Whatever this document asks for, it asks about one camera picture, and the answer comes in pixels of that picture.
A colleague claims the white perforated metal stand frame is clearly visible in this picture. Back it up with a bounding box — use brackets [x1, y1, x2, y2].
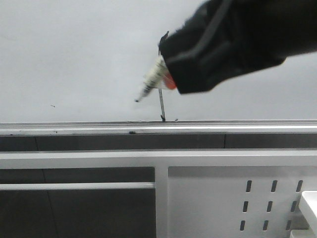
[0, 149, 317, 238]

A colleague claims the white whiteboard with aluminium frame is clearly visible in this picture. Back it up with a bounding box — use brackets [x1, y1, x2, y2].
[0, 0, 317, 123]

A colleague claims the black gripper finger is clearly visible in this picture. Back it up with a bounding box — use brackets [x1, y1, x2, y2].
[158, 0, 317, 94]

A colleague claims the white whiteboard marker red end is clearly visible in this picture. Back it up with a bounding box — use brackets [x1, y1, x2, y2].
[134, 55, 177, 102]

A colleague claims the white plastic marker tray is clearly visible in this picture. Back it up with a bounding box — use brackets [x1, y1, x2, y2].
[290, 191, 317, 238]

